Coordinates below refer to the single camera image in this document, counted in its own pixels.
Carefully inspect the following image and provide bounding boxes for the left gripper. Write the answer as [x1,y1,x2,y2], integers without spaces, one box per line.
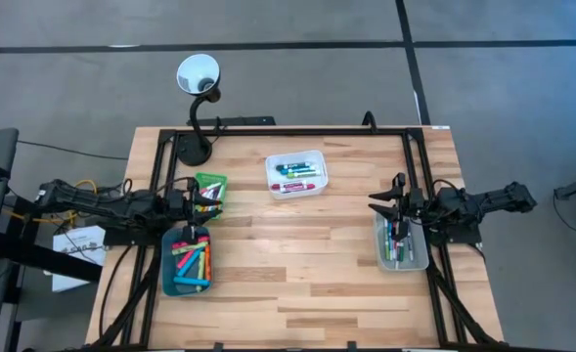
[164,176,223,242]

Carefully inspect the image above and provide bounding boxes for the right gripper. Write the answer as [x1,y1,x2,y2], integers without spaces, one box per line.
[368,171,433,242]

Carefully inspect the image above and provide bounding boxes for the green plastic basket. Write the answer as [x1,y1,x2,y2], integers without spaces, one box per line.
[194,171,229,220]

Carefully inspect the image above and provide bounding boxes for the light green highlighter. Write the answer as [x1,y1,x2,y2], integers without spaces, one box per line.
[171,241,210,255]

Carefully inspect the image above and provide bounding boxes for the pink highlighter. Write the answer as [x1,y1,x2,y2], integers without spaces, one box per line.
[176,247,197,270]

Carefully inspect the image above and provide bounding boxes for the orange highlighter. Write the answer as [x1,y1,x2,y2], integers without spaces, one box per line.
[203,242,213,284]

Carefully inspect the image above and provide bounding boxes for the clear plastic bin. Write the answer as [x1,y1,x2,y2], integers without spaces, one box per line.
[374,210,430,273]

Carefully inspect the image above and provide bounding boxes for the blue highlighter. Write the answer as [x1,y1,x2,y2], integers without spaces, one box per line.
[177,250,202,279]

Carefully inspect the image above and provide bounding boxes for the teal highlighter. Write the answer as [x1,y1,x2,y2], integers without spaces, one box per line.
[172,276,211,287]

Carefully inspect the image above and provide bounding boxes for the teal plastic bin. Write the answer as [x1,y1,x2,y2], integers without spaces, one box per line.
[160,225,214,298]

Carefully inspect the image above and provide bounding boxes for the white plastic bin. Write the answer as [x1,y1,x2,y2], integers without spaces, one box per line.
[264,149,330,200]

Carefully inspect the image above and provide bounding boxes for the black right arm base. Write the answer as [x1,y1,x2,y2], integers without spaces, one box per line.
[426,204,487,247]

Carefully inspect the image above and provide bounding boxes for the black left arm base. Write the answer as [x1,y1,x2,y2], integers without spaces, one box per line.
[102,214,174,247]

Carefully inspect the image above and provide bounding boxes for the black gooseneck desk lamp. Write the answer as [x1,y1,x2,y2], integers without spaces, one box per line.
[175,53,222,167]

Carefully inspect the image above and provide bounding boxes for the black power strip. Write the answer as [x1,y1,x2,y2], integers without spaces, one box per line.
[186,115,277,128]

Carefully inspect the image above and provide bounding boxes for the white printed paper sheet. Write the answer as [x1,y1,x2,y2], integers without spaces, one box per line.
[51,224,108,293]

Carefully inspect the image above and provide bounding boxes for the black desk legs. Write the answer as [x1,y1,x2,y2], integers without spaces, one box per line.
[0,193,104,284]

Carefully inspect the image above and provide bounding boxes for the black floor cable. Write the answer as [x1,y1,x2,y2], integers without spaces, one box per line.
[17,140,130,162]

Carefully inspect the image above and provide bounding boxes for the yellow cable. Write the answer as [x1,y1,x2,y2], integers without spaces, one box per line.
[2,178,98,227]

